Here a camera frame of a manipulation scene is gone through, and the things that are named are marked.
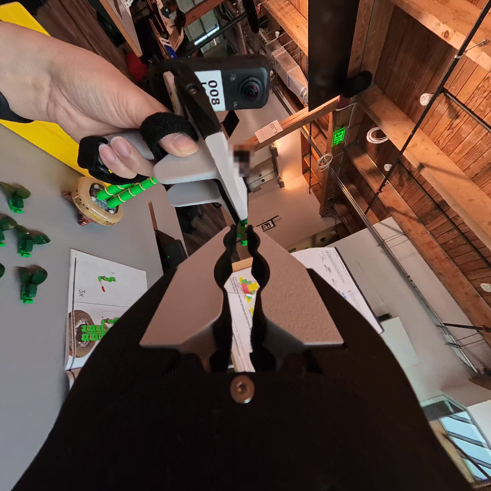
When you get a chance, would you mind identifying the printed instruction sheet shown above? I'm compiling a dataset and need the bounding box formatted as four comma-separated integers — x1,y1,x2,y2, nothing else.
224,247,385,373

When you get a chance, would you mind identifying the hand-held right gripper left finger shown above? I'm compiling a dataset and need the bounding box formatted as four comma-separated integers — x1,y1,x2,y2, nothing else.
139,226,237,373

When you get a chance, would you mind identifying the black box with green lights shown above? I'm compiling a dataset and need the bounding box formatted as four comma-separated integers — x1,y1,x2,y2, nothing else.
154,229,187,272

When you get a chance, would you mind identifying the metal air duct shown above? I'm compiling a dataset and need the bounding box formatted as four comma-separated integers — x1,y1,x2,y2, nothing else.
264,30,308,105

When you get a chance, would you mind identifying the person's left hand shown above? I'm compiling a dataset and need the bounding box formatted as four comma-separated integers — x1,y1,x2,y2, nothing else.
0,22,200,180

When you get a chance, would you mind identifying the black wristband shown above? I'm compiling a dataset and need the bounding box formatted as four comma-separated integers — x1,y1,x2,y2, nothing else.
0,91,34,124

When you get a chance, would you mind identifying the white paper notice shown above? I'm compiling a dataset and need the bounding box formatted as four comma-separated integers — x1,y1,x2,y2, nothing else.
254,120,284,144

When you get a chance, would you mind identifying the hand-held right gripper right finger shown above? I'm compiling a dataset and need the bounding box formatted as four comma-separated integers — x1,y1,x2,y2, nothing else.
247,226,344,373

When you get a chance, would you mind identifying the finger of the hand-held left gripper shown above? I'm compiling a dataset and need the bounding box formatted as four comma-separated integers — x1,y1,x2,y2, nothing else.
204,131,249,222
167,180,225,208

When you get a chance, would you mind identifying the open instruction booklet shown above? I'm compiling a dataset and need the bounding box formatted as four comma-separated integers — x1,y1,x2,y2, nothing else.
64,248,149,389

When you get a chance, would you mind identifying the yellow plastic bin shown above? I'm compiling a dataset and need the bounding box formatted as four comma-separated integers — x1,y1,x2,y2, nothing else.
0,2,94,178

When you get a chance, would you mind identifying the cluster of green leaf sprigs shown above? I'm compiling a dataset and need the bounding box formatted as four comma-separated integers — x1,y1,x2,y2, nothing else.
0,181,51,304

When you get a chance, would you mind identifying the black hanging panel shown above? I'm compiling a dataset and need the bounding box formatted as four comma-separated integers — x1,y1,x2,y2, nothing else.
307,0,360,113

